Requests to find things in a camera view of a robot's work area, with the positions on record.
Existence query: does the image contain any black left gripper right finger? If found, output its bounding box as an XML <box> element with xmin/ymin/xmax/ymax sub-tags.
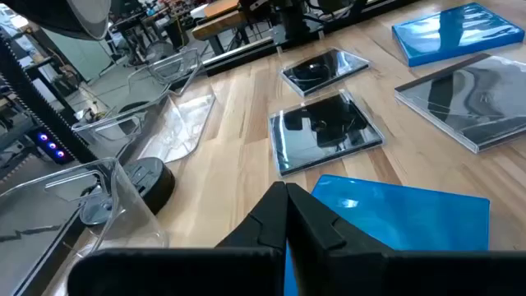
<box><xmin>286</xmin><ymin>183</ymin><xmax>526</xmax><ymax>296</ymax></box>

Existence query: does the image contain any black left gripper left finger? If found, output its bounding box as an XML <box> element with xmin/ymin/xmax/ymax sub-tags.
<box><xmin>67</xmin><ymin>180</ymin><xmax>288</xmax><ymax>296</ymax></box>

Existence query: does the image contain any wooden workbench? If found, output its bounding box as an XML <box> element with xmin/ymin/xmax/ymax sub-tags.
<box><xmin>191</xmin><ymin>0</ymin><xmax>251</xmax><ymax>42</ymax></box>

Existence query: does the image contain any clear black jewel case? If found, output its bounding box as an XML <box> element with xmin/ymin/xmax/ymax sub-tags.
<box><xmin>279</xmin><ymin>46</ymin><xmax>371</xmax><ymax>99</ymax></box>
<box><xmin>267</xmin><ymin>89</ymin><xmax>386</xmax><ymax>178</ymax></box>
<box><xmin>394</xmin><ymin>53</ymin><xmax>526</xmax><ymax>155</ymax></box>

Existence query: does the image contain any blue plastic jewel case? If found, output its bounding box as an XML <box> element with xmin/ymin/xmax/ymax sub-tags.
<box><xmin>283</xmin><ymin>174</ymin><xmax>491</xmax><ymax>296</ymax></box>
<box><xmin>391</xmin><ymin>2</ymin><xmax>526</xmax><ymax>68</ymax></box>

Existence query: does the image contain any clear plastic bin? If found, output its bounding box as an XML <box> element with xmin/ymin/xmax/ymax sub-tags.
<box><xmin>0</xmin><ymin>157</ymin><xmax>170</xmax><ymax>296</ymax></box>
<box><xmin>72</xmin><ymin>48</ymin><xmax>218</xmax><ymax>164</ymax></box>

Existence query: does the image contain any black box with LEDs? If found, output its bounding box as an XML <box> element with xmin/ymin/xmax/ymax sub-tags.
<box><xmin>26</xmin><ymin>125</ymin><xmax>77</xmax><ymax>166</ymax></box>

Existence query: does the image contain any black desk lamp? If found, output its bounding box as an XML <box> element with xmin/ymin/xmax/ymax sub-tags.
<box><xmin>3</xmin><ymin>0</ymin><xmax>176</xmax><ymax>225</ymax></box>

